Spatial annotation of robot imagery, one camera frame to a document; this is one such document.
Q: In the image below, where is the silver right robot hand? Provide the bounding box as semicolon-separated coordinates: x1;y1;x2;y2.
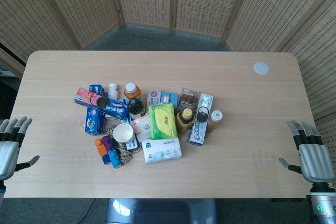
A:
278;120;336;184

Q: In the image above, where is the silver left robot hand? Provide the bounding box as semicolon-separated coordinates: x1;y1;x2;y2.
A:
0;116;40;182

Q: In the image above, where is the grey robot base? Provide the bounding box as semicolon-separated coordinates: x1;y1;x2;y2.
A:
104;198;219;224

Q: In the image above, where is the blue and pink cookie box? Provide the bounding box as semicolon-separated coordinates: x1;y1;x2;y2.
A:
73;87;130;120

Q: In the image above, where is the blue snack box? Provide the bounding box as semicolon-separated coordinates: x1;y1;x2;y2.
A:
84;106;107;135

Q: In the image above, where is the orange blue toy block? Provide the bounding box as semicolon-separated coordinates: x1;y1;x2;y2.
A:
94;138;111;166

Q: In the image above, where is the purple toy block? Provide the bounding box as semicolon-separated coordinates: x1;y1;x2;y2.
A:
101;135;114;154

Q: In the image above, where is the white round table grommet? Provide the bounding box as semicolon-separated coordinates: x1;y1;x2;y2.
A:
253;61;270;76

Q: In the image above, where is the brown bottle white cap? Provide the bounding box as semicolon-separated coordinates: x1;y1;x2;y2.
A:
208;109;225;133

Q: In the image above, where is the small blue cookie box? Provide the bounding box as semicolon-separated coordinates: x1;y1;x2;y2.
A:
89;84;109;98

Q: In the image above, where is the white paper cup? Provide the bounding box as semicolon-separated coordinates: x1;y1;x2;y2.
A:
113;123;136;145

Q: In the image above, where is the white blue toothpaste box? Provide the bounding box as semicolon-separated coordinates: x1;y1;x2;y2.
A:
186;93;214;146

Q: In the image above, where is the small white plastic bottle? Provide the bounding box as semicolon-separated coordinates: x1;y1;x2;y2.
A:
108;82;119;99

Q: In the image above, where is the small white blue box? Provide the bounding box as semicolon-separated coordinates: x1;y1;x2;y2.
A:
125;140;142;153

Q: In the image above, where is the white pink wipes packet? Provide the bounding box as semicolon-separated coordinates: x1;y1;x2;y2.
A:
129;113;152;142

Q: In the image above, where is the dark bottle black cap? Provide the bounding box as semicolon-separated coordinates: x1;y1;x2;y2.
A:
127;98;145;120

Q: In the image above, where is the tea bottle yellow cap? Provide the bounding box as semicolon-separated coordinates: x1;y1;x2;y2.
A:
175;108;196;133

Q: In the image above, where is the orange juice bottle white cap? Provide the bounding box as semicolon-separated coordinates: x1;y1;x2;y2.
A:
123;82;144;103

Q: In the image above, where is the brown snack bag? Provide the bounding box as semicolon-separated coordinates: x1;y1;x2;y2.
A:
176;87;202;112

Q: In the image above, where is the white tissue pack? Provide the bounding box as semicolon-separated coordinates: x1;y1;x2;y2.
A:
141;137;183;165

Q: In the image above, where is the grey pink packet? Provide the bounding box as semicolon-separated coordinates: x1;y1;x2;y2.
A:
146;89;162;107

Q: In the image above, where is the green tissue pack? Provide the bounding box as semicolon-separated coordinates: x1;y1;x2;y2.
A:
148;103;179;141

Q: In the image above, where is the light blue small box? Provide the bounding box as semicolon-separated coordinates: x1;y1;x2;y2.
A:
160;90;180;105

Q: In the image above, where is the black floor cable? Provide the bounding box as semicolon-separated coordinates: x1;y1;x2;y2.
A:
78;198;97;224

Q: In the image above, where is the braided rope bundle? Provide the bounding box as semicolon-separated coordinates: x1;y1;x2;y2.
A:
104;125;141;167

